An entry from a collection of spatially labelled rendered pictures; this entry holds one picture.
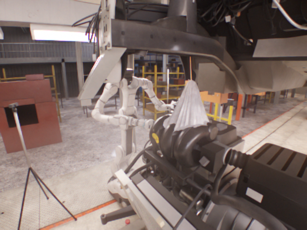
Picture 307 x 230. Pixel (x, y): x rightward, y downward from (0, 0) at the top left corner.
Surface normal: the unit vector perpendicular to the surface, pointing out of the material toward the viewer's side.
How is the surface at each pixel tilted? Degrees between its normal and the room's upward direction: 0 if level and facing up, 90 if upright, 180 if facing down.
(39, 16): 90
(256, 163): 80
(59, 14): 90
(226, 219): 75
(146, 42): 90
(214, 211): 49
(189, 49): 90
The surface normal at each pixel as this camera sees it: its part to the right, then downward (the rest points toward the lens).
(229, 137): 0.56, 0.04
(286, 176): -0.81, -0.01
